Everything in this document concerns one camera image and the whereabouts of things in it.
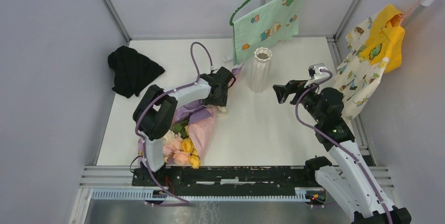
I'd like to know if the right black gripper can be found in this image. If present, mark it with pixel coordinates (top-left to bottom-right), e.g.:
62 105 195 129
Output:
272 77 324 123

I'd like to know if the pink purple flower bouquet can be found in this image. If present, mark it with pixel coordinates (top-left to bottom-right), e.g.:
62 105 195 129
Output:
139 67 242 169

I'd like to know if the black cloth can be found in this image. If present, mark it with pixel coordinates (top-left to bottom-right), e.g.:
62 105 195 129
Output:
107 46 165 98

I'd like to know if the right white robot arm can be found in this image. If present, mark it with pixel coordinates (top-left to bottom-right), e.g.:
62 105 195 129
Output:
273 80 412 223

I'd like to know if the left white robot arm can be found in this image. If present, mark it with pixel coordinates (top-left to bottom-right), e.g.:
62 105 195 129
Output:
133 67 236 186

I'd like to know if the white ribbed vase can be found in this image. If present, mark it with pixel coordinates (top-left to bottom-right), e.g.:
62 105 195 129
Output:
248 47 272 93

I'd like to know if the green cartoon print towel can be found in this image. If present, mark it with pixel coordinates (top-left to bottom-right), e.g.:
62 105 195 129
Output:
232 0 303 65

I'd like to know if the yellow cartoon print shirt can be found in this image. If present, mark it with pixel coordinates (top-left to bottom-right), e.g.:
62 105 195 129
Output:
333 4 405 121

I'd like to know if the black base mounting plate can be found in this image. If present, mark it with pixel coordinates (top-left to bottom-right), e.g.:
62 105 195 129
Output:
131 166 327 199

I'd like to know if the small circuit board with LED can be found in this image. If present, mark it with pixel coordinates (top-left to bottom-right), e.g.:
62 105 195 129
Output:
310 194 324 205

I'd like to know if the pink clothes hanger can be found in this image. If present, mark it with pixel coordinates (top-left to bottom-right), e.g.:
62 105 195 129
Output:
399 0 425 26

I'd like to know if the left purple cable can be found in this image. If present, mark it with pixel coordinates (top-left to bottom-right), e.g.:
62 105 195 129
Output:
134 41 215 207

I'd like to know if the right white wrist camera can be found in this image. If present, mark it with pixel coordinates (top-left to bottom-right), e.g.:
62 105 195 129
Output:
304 63 332 88

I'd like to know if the white slotted cable duct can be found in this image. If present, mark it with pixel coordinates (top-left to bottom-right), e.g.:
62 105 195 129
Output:
91 188 327 202

